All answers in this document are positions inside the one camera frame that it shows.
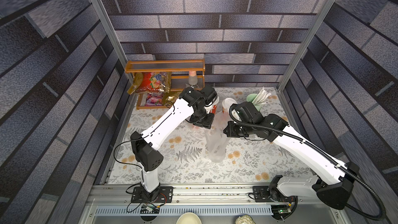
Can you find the green straw holder cup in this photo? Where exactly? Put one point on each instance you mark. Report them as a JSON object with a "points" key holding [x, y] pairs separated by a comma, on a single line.
{"points": [[250, 98]]}

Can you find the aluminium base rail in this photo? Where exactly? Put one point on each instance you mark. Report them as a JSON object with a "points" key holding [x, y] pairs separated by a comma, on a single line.
{"points": [[177, 199]]}

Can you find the red snack bag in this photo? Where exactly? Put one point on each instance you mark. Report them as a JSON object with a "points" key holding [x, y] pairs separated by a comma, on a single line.
{"points": [[152, 82]]}

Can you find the white bowl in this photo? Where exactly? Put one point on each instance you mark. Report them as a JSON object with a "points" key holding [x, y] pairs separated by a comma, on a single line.
{"points": [[189, 218]]}

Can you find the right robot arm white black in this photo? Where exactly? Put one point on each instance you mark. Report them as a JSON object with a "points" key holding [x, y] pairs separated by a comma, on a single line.
{"points": [[330, 184]]}

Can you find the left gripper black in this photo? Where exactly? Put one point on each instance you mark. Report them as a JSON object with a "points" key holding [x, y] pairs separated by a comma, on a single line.
{"points": [[209, 124]]}

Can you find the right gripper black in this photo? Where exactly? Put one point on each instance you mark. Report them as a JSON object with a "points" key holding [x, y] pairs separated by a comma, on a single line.
{"points": [[230, 129]]}

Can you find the orange two-tier shelf rack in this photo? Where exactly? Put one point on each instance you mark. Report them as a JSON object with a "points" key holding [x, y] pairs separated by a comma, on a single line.
{"points": [[180, 73]]}

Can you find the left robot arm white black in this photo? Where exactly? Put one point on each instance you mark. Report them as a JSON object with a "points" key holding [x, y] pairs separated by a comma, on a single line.
{"points": [[146, 145]]}

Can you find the red cup white lid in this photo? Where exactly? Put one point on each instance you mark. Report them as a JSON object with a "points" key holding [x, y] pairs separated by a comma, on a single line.
{"points": [[227, 103], [214, 105]]}

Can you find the small pink white bottle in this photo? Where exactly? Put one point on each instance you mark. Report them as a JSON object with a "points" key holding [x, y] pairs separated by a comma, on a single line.
{"points": [[193, 78]]}

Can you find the patterned round object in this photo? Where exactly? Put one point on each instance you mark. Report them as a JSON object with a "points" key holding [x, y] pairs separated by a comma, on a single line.
{"points": [[245, 219]]}

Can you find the colourful candy bag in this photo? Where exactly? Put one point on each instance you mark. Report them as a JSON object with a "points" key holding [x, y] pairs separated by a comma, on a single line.
{"points": [[154, 99]]}

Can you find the white wrapped straws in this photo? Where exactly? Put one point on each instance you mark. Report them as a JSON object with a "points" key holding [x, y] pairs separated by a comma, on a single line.
{"points": [[261, 97]]}

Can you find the gold snack bag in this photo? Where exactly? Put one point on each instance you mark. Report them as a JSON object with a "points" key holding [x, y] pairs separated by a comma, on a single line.
{"points": [[171, 97]]}

